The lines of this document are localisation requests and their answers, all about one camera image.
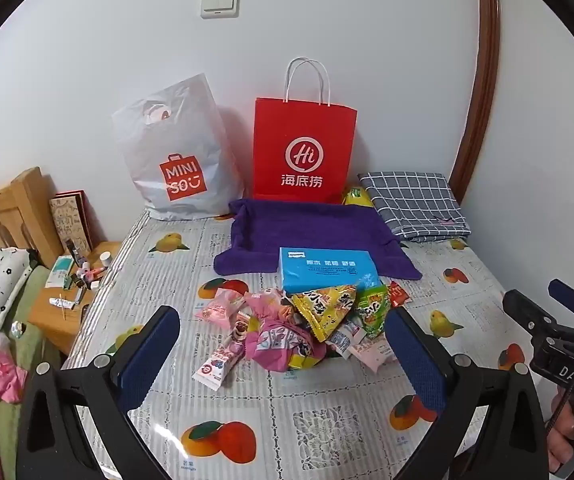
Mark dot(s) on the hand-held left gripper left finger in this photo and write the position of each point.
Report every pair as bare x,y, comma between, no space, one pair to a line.
149,355

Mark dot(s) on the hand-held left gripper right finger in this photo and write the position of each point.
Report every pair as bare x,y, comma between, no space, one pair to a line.
417,365

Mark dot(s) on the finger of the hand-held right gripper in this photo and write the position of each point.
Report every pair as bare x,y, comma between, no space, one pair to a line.
569,296
522,310

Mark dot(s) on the pale pink snack packet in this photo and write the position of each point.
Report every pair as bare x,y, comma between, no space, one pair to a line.
374,355

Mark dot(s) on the white pink snack bar packet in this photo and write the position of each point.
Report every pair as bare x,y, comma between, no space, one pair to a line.
217,366

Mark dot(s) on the small red snack packet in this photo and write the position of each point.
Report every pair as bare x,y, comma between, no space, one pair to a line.
399,295

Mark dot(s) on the yellow triangular snack packet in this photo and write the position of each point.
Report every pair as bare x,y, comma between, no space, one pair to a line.
324,310

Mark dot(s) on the pink snack bag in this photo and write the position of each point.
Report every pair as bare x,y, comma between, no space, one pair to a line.
272,342

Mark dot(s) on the small white blue packet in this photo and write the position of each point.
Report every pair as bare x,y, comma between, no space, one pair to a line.
343,341

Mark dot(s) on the wooden nightstand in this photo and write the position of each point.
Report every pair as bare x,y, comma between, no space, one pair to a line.
67,320

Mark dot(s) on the white tube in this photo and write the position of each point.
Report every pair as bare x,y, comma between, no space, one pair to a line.
63,302

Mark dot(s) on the flat yellow snack packet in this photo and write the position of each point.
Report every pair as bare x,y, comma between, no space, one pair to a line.
307,361

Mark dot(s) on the white teal box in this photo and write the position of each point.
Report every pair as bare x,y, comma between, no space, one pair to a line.
60,271

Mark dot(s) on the blue tissue pack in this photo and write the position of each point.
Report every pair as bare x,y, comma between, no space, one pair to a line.
327,270

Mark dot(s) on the fruit print bed sheet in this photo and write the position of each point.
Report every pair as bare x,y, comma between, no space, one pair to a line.
287,410

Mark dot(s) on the grey checked folded cloth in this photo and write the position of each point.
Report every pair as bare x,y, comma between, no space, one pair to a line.
412,205

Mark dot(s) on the green quilt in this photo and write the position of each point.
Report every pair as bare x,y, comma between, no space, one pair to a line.
12,435

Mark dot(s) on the purple towel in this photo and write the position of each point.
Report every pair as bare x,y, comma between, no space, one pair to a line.
262,230

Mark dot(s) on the yellow green snack packet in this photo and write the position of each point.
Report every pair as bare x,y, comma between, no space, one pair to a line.
358,197

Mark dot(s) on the white plastic shopping bag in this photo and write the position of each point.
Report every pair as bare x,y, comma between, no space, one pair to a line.
177,160

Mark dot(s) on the wooden headboard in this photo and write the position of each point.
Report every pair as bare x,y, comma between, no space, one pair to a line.
12,210

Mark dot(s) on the red paper bag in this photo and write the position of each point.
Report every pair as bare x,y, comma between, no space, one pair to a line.
304,150

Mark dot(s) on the brown wooden door frame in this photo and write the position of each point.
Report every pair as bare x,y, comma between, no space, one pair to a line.
484,60

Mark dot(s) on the white light switch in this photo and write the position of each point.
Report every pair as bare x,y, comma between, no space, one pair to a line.
220,2

